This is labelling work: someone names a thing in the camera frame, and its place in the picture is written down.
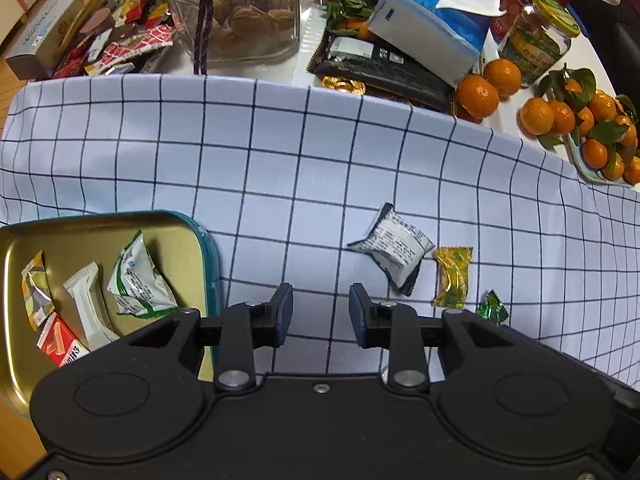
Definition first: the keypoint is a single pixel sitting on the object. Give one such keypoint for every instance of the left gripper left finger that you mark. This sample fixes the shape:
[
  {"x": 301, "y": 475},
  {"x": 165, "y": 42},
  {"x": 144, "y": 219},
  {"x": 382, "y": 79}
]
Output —
[{"x": 246, "y": 327}]

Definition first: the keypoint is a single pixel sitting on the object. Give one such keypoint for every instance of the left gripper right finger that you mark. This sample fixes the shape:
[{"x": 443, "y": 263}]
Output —
[{"x": 398, "y": 329}]

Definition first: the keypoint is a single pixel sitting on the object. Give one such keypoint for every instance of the white black snack packet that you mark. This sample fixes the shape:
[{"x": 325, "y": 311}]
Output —
[{"x": 397, "y": 246}]

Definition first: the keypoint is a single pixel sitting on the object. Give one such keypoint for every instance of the gold foil candy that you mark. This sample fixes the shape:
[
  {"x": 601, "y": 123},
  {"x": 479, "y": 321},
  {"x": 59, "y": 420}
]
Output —
[{"x": 453, "y": 267}]

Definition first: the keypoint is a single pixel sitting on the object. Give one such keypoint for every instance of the green foil candy wrapper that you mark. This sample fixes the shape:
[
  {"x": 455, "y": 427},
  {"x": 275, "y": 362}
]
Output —
[{"x": 492, "y": 309}]

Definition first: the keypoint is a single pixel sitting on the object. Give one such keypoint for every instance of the white green snack packet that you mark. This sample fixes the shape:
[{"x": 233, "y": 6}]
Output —
[{"x": 137, "y": 286}]

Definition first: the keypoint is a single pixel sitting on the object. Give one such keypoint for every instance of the white stick snack packet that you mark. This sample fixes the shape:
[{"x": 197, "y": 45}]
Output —
[{"x": 85, "y": 290}]

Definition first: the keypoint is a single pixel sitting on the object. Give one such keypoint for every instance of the red white snack packet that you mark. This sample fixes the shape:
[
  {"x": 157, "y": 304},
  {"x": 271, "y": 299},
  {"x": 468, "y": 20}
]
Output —
[{"x": 59, "y": 343}]

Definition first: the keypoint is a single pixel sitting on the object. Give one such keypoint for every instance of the yellow silver pastry packet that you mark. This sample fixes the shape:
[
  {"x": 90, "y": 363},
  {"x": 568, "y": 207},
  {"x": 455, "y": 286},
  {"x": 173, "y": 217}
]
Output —
[{"x": 36, "y": 292}]

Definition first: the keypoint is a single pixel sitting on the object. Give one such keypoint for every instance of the teal gold metal tin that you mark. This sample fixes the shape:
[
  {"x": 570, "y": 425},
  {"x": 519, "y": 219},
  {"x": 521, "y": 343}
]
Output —
[{"x": 183, "y": 252}]

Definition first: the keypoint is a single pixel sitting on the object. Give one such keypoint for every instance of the white checkered tablecloth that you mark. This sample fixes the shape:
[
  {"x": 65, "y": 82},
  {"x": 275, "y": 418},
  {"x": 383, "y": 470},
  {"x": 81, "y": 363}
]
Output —
[{"x": 285, "y": 178}]

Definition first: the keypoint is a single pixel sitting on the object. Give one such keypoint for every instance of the mandarin orange near box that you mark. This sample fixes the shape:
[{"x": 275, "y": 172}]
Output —
[{"x": 477, "y": 96}]

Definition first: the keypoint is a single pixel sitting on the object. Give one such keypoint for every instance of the black snack package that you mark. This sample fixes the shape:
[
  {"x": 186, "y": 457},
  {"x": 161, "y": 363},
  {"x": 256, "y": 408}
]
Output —
[{"x": 383, "y": 70}]

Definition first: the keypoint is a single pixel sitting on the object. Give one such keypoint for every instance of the mandarin orange beside jar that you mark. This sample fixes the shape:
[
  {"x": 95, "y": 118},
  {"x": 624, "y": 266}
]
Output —
[{"x": 504, "y": 75}]

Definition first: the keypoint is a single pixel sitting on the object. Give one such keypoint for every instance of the pile of mandarins with leaves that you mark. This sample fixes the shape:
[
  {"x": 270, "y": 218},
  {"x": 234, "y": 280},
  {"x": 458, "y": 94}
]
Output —
[{"x": 600, "y": 132}]

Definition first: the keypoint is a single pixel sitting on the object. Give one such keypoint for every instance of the blue white tissue box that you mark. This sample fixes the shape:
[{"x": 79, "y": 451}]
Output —
[{"x": 445, "y": 36}]

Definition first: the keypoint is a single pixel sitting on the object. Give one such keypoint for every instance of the glass jar of walnuts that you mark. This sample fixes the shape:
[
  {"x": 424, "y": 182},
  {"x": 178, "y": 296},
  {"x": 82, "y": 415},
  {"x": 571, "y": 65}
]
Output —
[{"x": 225, "y": 32}]

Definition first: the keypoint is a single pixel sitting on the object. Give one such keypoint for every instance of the green label glass jar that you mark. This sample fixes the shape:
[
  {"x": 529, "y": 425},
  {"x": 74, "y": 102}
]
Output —
[{"x": 539, "y": 37}]

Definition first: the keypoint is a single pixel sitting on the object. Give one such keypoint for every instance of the pile of red snack wrappers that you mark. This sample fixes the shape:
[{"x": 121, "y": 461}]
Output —
[{"x": 111, "y": 37}]

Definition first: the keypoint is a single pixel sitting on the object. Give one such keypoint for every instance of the beige cardboard box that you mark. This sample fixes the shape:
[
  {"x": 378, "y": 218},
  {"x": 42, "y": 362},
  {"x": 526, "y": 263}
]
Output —
[{"x": 33, "y": 56}]

